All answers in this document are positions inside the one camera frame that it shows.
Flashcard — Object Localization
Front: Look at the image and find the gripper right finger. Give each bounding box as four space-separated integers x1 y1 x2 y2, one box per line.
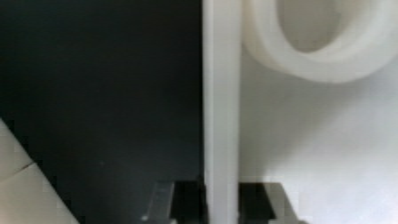
238 182 307 224

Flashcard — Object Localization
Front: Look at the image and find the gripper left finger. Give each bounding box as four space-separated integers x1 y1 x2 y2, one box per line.
140 181 206 224

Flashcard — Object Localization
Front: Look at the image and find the white square table top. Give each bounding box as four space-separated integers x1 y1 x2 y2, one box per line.
202 0 398 224

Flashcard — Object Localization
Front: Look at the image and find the white front obstacle bar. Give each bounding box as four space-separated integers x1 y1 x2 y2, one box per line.
0 120 80 224

